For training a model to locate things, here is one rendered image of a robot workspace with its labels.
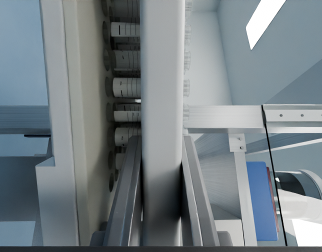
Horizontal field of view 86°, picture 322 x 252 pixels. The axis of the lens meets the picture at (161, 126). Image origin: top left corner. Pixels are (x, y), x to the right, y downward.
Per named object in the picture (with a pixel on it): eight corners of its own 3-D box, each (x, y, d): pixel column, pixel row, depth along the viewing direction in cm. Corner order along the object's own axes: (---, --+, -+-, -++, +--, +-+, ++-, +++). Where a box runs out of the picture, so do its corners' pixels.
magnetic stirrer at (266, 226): (251, 248, 43) (287, 247, 43) (240, 161, 48) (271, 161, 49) (222, 224, 62) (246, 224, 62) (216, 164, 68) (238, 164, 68)
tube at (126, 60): (81, 52, 12) (187, 53, 12) (82, 72, 12) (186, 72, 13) (72, 47, 11) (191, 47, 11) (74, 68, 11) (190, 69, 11)
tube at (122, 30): (80, 26, 12) (187, 29, 12) (81, 46, 12) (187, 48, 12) (71, 17, 11) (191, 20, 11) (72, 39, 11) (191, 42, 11)
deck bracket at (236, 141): (230, 151, 45) (247, 151, 45) (228, 132, 46) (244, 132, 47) (229, 151, 46) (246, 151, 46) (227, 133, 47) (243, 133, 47)
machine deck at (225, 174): (243, 270, 39) (260, 269, 39) (225, 113, 49) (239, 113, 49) (190, 210, 99) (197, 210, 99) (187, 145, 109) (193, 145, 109)
